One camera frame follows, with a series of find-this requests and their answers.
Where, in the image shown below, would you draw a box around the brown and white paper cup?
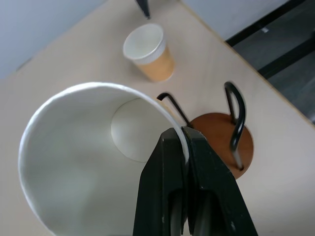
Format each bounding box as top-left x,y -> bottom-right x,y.
123,23 -> 175,82

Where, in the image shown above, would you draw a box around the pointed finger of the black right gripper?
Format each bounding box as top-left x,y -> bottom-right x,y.
134,0 -> 151,20

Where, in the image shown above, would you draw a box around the wire cup holder wooden base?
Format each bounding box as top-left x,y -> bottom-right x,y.
157,82 -> 254,181

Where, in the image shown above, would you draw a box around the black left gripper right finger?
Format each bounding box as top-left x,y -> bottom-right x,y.
182,126 -> 259,236

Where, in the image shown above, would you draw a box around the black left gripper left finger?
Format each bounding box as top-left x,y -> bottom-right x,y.
132,127 -> 189,236

